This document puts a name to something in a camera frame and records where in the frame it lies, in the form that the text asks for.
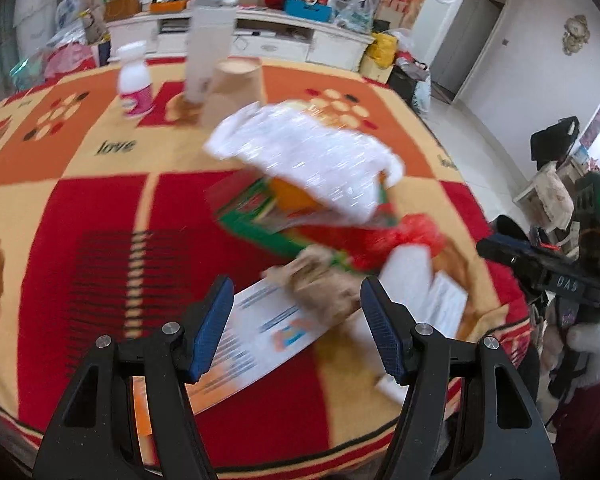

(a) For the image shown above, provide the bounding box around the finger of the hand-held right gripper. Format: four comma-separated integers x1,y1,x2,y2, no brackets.
492,215,537,245
476,237,548,281

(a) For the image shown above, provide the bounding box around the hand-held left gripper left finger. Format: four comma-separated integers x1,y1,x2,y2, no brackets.
32,275,236,480

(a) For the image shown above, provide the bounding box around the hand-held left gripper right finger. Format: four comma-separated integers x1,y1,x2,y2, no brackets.
360,275,561,480

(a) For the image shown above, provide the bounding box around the printed white leaflet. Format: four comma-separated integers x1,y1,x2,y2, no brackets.
132,277,342,441

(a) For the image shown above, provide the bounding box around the brown paper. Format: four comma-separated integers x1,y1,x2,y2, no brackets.
262,245,370,332

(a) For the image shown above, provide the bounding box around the red plastic bag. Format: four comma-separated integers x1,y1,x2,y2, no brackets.
352,213,444,274

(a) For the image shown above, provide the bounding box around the white plastic bag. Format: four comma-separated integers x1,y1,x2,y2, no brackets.
203,101,405,223

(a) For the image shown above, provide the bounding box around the person's right forearm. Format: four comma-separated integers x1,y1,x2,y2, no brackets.
554,317,600,480

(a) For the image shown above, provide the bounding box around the chair with beige cushion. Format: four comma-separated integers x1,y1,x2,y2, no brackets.
514,160,577,223

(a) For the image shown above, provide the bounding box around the chair with black cloth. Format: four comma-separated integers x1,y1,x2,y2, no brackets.
530,116,582,162

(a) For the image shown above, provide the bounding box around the doorway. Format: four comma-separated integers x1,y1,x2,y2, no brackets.
430,0,507,107

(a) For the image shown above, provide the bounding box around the black bag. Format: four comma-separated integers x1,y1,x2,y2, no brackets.
386,57,432,107

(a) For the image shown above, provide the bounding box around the red and orange patterned tablecloth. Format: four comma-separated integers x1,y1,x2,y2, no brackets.
0,55,537,476

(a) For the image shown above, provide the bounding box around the yellow bag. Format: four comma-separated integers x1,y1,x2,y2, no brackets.
361,32,399,82

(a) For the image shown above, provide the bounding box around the brown paper cup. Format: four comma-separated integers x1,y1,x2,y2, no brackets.
202,56,267,123

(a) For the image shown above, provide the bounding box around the white pill bottle pink label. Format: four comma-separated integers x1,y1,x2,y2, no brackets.
116,41,156,120

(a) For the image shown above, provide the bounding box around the clear plastic bag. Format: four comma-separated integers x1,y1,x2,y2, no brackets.
335,0,374,32

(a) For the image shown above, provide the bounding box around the white thermos bottle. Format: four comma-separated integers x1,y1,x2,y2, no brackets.
182,0,240,106

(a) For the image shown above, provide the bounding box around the blue basket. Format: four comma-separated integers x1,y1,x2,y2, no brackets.
284,0,334,22

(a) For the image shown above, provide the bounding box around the pink plastic bag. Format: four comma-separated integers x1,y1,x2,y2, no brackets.
44,42,99,84

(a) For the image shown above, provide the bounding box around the white TV cabinet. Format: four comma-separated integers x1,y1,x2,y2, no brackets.
105,7,377,73

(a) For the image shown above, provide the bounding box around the brown cardboard box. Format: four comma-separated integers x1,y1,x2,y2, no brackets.
103,0,144,22

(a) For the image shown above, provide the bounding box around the ornate wall clock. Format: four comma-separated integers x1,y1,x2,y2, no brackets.
562,14,592,56

